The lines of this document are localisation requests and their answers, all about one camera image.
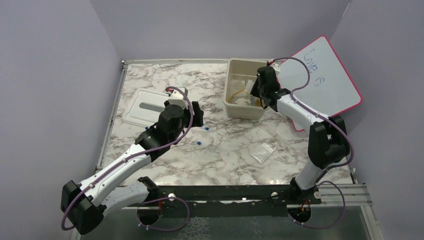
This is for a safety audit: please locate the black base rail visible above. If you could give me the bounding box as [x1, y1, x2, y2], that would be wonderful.
[124, 183, 332, 220]

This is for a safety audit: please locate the beige plastic storage bin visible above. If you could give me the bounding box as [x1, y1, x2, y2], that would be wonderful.
[223, 58, 266, 121]

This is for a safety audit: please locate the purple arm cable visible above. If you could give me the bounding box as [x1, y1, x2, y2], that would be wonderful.
[269, 57, 355, 175]
[61, 86, 195, 232]

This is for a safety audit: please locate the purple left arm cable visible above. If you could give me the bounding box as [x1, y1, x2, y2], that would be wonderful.
[61, 86, 195, 232]

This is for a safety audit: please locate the small clear zip bag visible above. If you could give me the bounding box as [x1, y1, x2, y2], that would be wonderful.
[244, 79, 255, 98]

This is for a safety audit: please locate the amber rubber tubing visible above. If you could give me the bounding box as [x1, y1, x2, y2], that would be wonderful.
[227, 89, 246, 104]

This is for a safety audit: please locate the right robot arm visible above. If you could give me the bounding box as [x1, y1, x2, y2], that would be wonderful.
[249, 66, 354, 204]

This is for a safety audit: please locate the white bin lid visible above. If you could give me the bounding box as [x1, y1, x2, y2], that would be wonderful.
[122, 88, 169, 127]

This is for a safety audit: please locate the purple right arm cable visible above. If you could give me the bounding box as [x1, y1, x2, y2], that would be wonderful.
[269, 57, 355, 175]

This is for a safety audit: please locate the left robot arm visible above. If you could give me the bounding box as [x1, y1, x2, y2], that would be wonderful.
[60, 101, 204, 235]

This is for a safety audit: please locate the pink framed whiteboard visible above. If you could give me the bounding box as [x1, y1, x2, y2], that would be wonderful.
[277, 35, 363, 116]

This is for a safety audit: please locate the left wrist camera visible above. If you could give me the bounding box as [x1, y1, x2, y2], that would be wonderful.
[165, 88, 188, 109]

